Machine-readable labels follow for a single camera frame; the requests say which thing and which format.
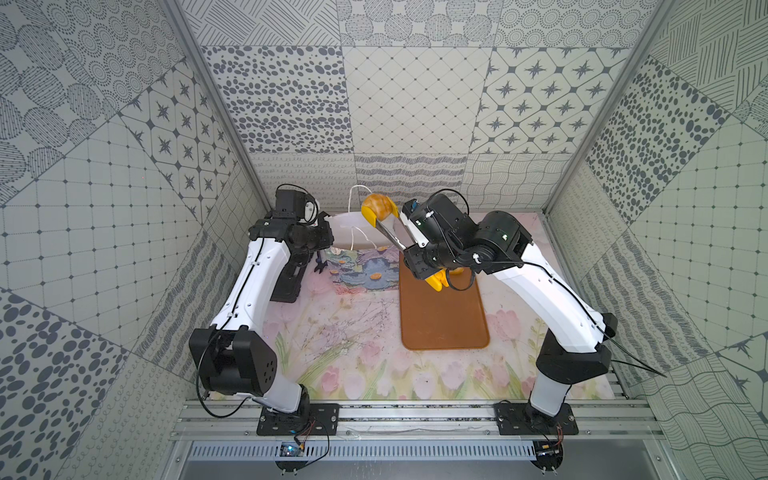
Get yellow steel food tongs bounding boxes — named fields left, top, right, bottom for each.
left=361, top=198, right=449, bottom=292

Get floral paper gift bag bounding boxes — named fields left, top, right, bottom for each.
left=323, top=184, right=401, bottom=295

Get round bun bread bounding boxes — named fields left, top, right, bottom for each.
left=363, top=193, right=397, bottom=221

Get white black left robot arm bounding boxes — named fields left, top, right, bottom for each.
left=189, top=212, right=334, bottom=418

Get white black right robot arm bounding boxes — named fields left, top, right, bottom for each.
left=400, top=196, right=616, bottom=417

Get brown serving tray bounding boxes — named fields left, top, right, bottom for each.
left=399, top=260, right=490, bottom=351

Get floral table mat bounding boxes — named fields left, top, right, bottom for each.
left=262, top=266, right=547, bottom=400

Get left controller board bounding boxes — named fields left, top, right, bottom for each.
left=275, top=442, right=307, bottom=473

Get controller board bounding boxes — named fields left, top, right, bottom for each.
left=275, top=442, right=307, bottom=473
left=531, top=441, right=564, bottom=473

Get right controller board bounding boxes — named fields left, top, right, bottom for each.
left=531, top=441, right=564, bottom=473

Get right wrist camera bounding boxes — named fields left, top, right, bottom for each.
left=401, top=193, right=478, bottom=249

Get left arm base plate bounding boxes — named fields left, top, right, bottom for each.
left=257, top=403, right=340, bottom=437

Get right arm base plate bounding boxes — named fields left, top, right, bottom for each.
left=493, top=400, right=579, bottom=437

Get aluminium mounting rail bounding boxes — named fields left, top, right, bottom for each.
left=169, top=399, right=663, bottom=441

